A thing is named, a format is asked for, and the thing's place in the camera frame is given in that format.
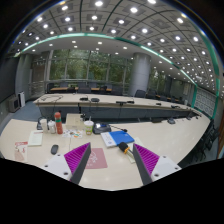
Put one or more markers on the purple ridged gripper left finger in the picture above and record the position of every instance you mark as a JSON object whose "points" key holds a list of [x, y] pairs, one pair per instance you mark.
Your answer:
{"points": [[70, 166]]}

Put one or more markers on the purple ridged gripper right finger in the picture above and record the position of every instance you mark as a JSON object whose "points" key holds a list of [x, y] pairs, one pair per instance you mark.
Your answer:
{"points": [[151, 166]]}

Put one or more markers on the black computer mouse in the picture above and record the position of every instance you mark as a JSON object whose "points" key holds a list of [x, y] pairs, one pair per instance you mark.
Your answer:
{"points": [[54, 149]]}

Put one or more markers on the pink square mouse pad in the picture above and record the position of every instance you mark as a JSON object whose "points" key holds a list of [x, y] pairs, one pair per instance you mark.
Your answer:
{"points": [[96, 159]]}

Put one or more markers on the colourful leaflet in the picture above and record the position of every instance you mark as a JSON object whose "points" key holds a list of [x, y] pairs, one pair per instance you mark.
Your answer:
{"points": [[72, 133]]}

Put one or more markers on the white notebook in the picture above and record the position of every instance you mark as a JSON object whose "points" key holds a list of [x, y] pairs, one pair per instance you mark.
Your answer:
{"points": [[35, 138]]}

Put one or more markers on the paper cup green print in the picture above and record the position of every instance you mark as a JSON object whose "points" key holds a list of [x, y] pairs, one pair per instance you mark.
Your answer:
{"points": [[88, 125]]}

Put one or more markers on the blue folder book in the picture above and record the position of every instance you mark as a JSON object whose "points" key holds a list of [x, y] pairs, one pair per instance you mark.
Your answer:
{"points": [[112, 139]]}

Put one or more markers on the white cup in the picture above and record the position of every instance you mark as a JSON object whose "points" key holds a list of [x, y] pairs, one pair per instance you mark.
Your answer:
{"points": [[43, 123]]}

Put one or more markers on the red orange bottle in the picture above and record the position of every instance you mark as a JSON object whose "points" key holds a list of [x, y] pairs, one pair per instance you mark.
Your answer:
{"points": [[58, 122]]}

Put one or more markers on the red white booklet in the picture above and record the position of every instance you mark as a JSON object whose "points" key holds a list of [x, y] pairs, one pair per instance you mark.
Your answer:
{"points": [[20, 152]]}

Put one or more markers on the long curved conference desk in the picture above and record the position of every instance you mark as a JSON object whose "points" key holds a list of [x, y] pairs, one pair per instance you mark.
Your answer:
{"points": [[111, 107]]}

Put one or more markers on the white air purifier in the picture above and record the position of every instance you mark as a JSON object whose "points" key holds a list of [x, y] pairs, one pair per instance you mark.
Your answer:
{"points": [[21, 97]]}

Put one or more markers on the grey round pillar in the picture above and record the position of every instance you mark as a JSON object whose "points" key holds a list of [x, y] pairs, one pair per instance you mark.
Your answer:
{"points": [[140, 73]]}

